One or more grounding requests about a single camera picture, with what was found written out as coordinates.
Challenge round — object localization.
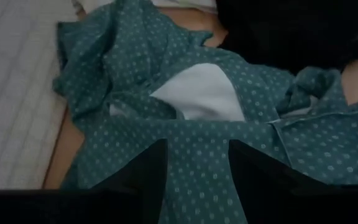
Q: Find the teal dotted garment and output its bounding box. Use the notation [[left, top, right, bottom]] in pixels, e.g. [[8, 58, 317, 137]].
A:
[[53, 0, 358, 224]]

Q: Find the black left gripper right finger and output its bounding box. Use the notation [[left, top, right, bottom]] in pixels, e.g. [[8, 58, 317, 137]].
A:
[[228, 139, 329, 224]]

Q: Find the white perforated plastic basket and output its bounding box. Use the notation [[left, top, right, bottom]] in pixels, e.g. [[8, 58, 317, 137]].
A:
[[0, 0, 80, 190]]

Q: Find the black garment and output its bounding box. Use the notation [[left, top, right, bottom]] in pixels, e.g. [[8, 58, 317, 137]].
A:
[[214, 0, 358, 75]]

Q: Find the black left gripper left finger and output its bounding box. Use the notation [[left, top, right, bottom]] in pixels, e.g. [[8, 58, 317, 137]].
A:
[[91, 138, 169, 224]]

